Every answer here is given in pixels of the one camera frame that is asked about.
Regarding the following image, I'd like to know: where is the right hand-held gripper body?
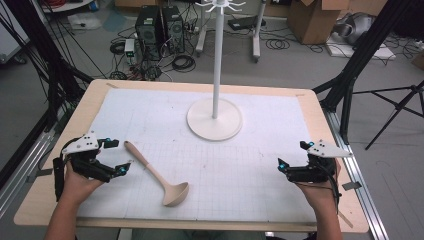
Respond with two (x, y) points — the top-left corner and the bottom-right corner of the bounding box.
(285, 139), (354, 185)

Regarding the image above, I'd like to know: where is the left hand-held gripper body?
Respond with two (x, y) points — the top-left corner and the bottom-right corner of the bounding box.
(61, 130), (116, 184)

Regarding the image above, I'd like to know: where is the beige ladle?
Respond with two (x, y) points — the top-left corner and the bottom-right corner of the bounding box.
(123, 139), (191, 208)

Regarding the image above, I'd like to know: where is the person's right hand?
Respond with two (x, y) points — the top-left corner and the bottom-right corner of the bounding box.
(294, 159), (343, 210)

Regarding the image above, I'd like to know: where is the person's left hand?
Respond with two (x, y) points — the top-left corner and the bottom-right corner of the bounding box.
(60, 159), (105, 207)

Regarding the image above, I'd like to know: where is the grey tape strip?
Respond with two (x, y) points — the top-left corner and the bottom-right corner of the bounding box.
(341, 181), (363, 192)
(25, 167), (54, 183)

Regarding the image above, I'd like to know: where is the white grid mat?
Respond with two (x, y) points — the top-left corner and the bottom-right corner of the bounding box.
(76, 87), (318, 224)

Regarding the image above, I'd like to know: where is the white hook rack stand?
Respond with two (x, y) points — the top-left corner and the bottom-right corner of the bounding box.
(186, 0), (247, 142)

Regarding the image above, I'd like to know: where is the small white power box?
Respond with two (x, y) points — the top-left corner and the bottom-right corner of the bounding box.
(123, 38), (137, 66)

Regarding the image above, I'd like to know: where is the black tripod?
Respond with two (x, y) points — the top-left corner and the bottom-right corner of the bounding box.
(352, 79), (424, 152)

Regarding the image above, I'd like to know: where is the white flat board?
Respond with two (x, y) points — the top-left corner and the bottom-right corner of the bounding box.
(325, 41), (398, 62)

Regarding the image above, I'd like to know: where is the white table leg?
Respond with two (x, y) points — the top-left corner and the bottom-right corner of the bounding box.
(194, 0), (210, 57)
(251, 0), (268, 64)

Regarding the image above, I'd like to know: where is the black computer tower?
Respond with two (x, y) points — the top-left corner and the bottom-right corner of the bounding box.
(161, 5), (186, 55)
(134, 5), (165, 62)

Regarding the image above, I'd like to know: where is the brown cardboard box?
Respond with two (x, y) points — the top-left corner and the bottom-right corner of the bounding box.
(286, 0), (352, 46)

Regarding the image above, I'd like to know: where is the grey bag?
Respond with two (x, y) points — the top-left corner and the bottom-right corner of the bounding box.
(332, 12), (377, 47)

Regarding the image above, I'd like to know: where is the flat black box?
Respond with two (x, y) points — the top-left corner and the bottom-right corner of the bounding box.
(227, 14), (268, 32)

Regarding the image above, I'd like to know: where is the white cabinet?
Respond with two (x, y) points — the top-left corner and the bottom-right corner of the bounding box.
(0, 0), (32, 65)

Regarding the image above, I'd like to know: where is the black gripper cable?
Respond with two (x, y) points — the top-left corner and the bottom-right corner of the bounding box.
(324, 166), (343, 216)

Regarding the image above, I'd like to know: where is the black gripper strap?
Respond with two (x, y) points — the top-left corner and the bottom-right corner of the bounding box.
(52, 156), (66, 203)

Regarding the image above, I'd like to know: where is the aluminium rail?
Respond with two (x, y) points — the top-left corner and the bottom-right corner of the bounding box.
(320, 107), (390, 240)
(0, 129), (58, 219)

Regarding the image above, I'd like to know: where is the coiled black cable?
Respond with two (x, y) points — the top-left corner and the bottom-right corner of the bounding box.
(170, 54), (197, 74)
(264, 38), (292, 51)

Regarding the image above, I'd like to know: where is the black metal frame post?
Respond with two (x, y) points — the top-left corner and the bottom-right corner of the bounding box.
(2, 0), (95, 133)
(312, 0), (415, 145)

